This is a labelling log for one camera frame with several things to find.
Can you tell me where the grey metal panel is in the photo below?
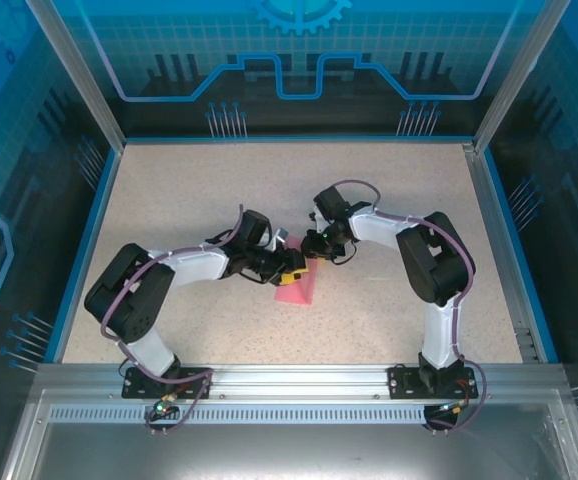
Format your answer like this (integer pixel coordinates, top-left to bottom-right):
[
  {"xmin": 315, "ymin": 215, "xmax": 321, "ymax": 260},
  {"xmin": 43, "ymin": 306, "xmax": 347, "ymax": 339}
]
[{"xmin": 0, "ymin": 388, "xmax": 578, "ymax": 480}]

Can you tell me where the cable connector with green light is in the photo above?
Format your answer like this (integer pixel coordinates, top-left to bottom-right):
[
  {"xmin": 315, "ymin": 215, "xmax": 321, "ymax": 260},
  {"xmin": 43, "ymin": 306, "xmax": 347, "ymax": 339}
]
[{"xmin": 151, "ymin": 393, "xmax": 179, "ymax": 417}]

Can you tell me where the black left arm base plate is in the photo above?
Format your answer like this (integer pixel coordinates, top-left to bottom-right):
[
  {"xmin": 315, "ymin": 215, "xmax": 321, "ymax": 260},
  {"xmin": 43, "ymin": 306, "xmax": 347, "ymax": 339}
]
[{"xmin": 121, "ymin": 366, "xmax": 215, "ymax": 400}]

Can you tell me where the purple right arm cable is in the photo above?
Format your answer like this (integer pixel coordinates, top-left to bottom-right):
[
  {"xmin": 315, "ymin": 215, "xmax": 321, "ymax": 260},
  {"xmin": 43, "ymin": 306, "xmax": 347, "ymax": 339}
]
[{"xmin": 331, "ymin": 179, "xmax": 488, "ymax": 435}]

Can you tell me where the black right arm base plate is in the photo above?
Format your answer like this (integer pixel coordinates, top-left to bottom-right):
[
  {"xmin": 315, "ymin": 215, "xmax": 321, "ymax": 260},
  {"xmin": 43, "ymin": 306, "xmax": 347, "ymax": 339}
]
[{"xmin": 387, "ymin": 363, "xmax": 475, "ymax": 400}]

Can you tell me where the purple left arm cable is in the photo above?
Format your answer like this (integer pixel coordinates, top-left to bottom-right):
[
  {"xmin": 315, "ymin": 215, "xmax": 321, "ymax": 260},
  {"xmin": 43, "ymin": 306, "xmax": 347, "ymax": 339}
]
[{"xmin": 99, "ymin": 203, "xmax": 246, "ymax": 435}]

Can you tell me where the slotted grey cable duct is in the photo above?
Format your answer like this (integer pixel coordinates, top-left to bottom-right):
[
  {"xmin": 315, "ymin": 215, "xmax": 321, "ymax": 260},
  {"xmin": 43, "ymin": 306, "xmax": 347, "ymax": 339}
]
[{"xmin": 48, "ymin": 405, "xmax": 553, "ymax": 426}]

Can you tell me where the aluminium frame post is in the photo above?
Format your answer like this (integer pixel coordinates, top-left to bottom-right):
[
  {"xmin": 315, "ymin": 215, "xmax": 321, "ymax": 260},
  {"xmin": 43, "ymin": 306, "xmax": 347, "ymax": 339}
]
[
  {"xmin": 471, "ymin": 0, "xmax": 573, "ymax": 154},
  {"xmin": 24, "ymin": 0, "xmax": 129, "ymax": 150}
]

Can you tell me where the pink paper sheet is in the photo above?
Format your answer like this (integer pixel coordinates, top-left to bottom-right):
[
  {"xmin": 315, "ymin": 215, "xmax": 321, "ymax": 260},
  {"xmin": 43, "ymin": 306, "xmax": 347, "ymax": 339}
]
[{"xmin": 273, "ymin": 237, "xmax": 320, "ymax": 306}]

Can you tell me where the aluminium mounting rail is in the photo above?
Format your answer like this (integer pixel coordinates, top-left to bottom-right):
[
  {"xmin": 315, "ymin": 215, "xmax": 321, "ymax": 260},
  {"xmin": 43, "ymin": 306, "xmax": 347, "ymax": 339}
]
[{"xmin": 33, "ymin": 363, "xmax": 565, "ymax": 397}]

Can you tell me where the cable connector with orange wires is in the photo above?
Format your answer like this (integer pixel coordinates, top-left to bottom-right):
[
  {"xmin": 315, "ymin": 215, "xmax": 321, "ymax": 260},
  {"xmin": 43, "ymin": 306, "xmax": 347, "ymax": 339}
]
[{"xmin": 436, "ymin": 399, "xmax": 472, "ymax": 415}]

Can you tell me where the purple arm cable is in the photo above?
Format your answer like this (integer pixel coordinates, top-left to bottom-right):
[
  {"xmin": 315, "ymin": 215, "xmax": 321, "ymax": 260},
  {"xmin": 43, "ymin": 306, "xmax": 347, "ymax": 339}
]
[
  {"xmin": 99, "ymin": 203, "xmax": 246, "ymax": 435},
  {"xmin": 331, "ymin": 179, "xmax": 488, "ymax": 435}
]

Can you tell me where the aluminium side rail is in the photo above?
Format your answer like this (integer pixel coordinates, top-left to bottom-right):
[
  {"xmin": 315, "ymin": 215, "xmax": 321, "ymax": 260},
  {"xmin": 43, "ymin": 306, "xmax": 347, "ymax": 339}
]
[{"xmin": 460, "ymin": 141, "xmax": 541, "ymax": 365}]

